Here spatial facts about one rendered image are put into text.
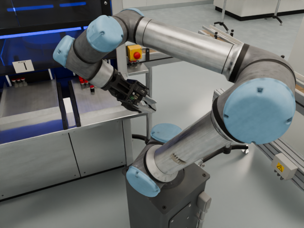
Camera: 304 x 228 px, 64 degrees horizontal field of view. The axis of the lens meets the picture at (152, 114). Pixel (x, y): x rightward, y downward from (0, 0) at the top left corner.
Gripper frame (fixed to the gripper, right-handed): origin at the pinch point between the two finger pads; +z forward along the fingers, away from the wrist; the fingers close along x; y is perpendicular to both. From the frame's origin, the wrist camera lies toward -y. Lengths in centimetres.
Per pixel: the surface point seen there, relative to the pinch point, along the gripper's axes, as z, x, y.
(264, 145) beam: 97, 22, -16
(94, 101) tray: -1.5, -5.4, -47.8
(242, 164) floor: 139, 10, -52
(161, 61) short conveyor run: 32, 41, -68
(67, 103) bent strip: -13, -13, -47
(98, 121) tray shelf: -0.4, -13.0, -33.1
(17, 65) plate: -37, -8, -70
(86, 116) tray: -5.3, -13.4, -37.4
